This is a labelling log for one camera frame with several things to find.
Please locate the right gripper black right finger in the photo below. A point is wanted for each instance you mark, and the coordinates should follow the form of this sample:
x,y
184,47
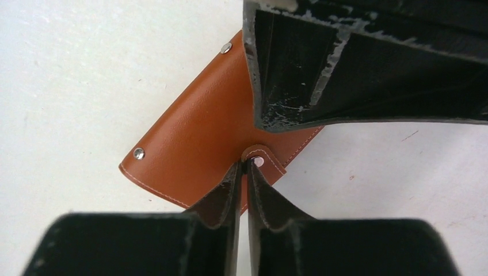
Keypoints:
x,y
284,240

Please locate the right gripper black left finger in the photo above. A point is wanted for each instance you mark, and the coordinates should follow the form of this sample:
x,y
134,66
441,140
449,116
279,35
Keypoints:
x,y
202,240

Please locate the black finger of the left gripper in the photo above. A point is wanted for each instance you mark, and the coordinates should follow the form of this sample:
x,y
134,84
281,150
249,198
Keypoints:
x,y
315,63

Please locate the brown leather card holder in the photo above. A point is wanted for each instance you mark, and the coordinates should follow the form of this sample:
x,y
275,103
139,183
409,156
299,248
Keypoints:
x,y
189,149

